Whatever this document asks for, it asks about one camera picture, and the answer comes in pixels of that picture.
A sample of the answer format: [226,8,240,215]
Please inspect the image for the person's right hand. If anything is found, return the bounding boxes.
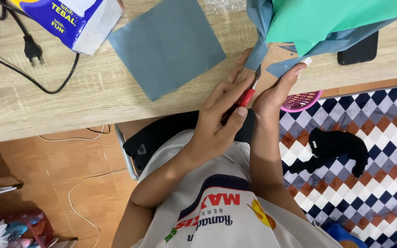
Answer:
[252,63,307,127]

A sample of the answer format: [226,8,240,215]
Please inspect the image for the person's left hand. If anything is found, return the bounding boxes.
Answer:
[185,48,258,162]

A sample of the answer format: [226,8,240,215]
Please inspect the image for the red cutter knife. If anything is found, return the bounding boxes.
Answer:
[221,64,262,127]

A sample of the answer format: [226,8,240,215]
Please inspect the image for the large grey-blue paper sheet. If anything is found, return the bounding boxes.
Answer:
[245,0,397,79]

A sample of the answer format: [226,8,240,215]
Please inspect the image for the pink plastic basket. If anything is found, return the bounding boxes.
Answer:
[281,90,323,113]

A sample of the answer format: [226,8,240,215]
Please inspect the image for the person's black shorts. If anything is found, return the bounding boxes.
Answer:
[123,108,258,172]

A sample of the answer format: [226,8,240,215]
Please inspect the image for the black cloth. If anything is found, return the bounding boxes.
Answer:
[288,127,370,178]

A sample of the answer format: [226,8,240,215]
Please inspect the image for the person's white printed shirt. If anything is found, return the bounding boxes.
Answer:
[131,129,344,248]

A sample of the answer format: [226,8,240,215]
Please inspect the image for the square grey-blue paper sheet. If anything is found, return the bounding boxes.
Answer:
[107,0,227,102]

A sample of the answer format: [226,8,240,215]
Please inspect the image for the green paper sheet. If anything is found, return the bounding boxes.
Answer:
[266,0,397,56]

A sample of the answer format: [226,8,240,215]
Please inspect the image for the black phone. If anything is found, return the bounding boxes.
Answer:
[337,31,380,66]

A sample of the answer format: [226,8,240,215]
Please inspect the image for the checkered rug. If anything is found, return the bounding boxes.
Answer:
[279,84,397,248]

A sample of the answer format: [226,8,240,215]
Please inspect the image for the blue cushion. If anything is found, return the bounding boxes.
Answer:
[322,222,397,248]

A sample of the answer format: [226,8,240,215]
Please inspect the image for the blue and white tissue pack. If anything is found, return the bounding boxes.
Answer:
[9,0,125,56]

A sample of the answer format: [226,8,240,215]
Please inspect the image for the red basket with scraps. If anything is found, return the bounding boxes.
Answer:
[0,208,55,248]

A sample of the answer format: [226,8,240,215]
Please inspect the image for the grey metal chair frame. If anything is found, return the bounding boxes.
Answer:
[114,124,139,181]

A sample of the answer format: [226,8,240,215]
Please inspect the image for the thin black and white cables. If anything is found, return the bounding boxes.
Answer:
[37,124,111,142]

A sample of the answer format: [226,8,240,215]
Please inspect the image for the white cable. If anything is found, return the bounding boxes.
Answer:
[68,169,140,248]

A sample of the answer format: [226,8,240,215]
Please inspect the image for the black power cable with plug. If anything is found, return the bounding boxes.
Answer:
[0,0,80,95]

